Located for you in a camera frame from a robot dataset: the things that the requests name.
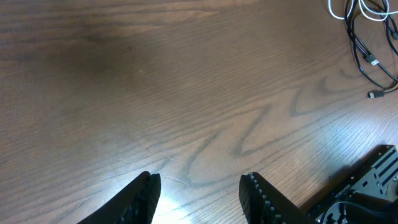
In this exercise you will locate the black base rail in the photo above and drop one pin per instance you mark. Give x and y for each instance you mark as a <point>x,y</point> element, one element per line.
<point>367,195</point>

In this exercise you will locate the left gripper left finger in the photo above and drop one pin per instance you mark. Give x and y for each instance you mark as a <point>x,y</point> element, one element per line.
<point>136,203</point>

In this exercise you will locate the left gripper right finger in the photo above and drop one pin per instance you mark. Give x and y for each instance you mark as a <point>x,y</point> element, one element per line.
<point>262,203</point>

